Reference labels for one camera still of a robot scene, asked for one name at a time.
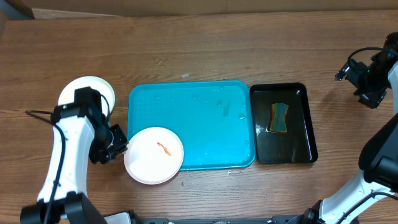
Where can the green yellow sponge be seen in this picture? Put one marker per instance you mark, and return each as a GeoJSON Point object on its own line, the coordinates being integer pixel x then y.
{"type": "Point", "coordinates": [278, 118]}

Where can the black metal tray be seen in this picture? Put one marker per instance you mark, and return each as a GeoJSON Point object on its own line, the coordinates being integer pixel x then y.
{"type": "Point", "coordinates": [298, 145]}

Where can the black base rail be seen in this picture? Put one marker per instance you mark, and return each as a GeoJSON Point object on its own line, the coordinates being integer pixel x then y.
{"type": "Point", "coordinates": [274, 220]}

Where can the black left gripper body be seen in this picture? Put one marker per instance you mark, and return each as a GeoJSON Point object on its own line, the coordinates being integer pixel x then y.
{"type": "Point", "coordinates": [109, 144]}

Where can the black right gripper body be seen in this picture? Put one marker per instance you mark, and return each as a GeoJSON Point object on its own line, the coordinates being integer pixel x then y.
{"type": "Point", "coordinates": [373, 83]}

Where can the teal plastic tray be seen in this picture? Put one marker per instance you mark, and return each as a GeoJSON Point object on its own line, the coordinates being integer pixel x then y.
{"type": "Point", "coordinates": [212, 119]}

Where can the pink plate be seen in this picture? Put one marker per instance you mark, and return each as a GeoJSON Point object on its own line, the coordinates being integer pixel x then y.
{"type": "Point", "coordinates": [154, 156]}

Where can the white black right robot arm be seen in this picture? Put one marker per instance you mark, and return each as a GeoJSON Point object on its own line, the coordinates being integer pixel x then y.
{"type": "Point", "coordinates": [377, 175]}

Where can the cardboard sheet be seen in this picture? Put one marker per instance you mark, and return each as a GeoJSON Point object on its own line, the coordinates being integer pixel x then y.
{"type": "Point", "coordinates": [192, 7]}

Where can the white plate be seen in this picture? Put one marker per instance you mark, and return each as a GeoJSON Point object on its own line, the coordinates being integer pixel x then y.
{"type": "Point", "coordinates": [108, 97]}

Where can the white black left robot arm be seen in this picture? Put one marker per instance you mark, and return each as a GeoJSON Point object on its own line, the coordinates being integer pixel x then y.
{"type": "Point", "coordinates": [81, 135]}

